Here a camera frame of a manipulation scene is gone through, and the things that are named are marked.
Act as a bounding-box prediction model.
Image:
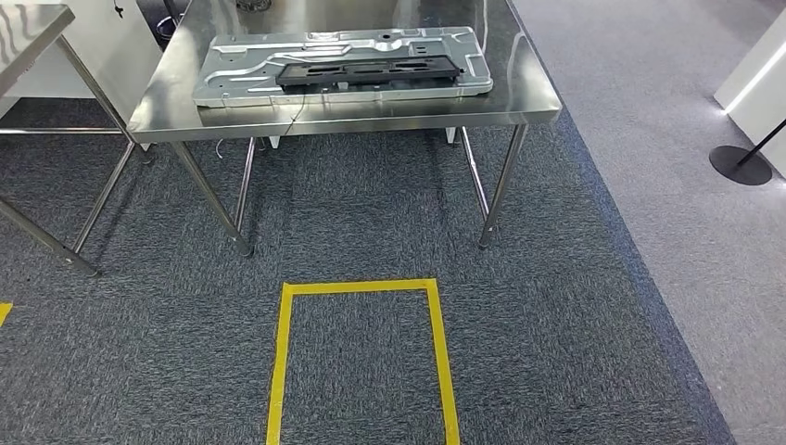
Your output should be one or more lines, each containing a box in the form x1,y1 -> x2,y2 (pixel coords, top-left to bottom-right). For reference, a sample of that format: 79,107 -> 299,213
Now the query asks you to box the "stainless steel side table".
0,3 -> 155,277

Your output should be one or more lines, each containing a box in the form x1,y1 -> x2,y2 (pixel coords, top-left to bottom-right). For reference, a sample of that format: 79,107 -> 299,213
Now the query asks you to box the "embossed silver metal plate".
192,26 -> 495,110

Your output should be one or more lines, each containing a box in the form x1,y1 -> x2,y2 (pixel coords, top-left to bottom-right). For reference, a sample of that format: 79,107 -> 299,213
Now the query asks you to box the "white display block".
713,24 -> 786,144

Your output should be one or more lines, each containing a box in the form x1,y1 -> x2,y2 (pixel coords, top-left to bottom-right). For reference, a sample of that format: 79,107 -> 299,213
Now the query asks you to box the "black round-base barrier post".
709,116 -> 786,187

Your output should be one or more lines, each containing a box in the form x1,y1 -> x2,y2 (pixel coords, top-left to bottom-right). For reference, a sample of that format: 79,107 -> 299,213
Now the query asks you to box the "black pole stand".
153,0 -> 181,43

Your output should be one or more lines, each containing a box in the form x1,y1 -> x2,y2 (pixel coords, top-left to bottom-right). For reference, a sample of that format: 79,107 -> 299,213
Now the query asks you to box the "stainless steel workbench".
125,0 -> 563,258

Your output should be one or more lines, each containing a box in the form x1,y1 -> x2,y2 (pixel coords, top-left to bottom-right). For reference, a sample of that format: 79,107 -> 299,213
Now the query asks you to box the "thin black hanging wire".
279,92 -> 309,139

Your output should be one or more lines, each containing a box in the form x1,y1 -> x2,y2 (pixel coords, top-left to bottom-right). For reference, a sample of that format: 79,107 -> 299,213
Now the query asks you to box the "long black plastic frame part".
274,55 -> 463,87

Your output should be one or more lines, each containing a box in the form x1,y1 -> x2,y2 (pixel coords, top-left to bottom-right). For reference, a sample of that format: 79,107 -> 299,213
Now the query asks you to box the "white cabinet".
0,0 -> 164,134

